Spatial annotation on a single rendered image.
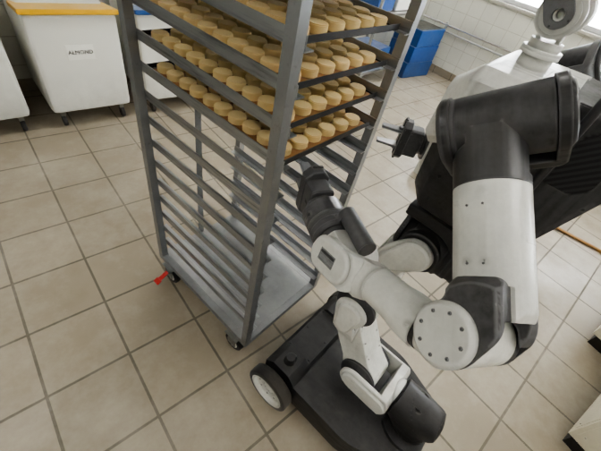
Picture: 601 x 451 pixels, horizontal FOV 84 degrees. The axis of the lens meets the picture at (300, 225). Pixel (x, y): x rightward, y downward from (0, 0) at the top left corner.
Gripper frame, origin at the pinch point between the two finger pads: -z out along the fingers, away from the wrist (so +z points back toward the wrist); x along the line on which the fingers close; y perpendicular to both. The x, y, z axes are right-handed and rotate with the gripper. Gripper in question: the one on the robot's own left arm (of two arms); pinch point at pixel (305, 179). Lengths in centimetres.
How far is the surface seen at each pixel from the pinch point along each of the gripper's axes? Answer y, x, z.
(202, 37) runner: 19.5, 18.6, -30.7
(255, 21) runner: 11.0, 26.9, -15.9
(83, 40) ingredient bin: 76, -46, -206
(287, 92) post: 6.8, 19.0, -3.0
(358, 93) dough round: -23.1, 9.1, -26.4
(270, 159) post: 7.8, 2.6, -4.3
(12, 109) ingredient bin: 122, -85, -188
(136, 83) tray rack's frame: 37, -5, -56
